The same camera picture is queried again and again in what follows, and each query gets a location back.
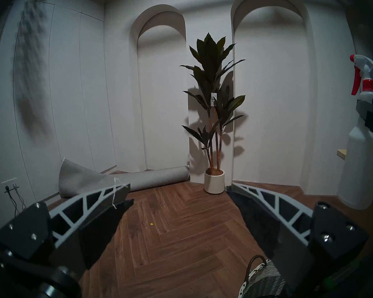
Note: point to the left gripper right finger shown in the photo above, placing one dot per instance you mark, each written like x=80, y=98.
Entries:
x=332, y=232

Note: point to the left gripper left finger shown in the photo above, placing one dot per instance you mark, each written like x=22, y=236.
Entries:
x=28, y=229

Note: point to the white spray bottle red trigger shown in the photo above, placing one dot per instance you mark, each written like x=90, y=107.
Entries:
x=360, y=164

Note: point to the woven wicker basket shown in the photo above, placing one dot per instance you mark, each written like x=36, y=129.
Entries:
x=264, y=282

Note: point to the rolled grey carpet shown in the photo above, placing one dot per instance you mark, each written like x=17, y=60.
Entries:
x=149, y=179

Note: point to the tall potted plant white pot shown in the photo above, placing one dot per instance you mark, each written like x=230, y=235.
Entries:
x=213, y=83

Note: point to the wall socket with plugs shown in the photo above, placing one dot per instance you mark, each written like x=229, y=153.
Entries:
x=10, y=184

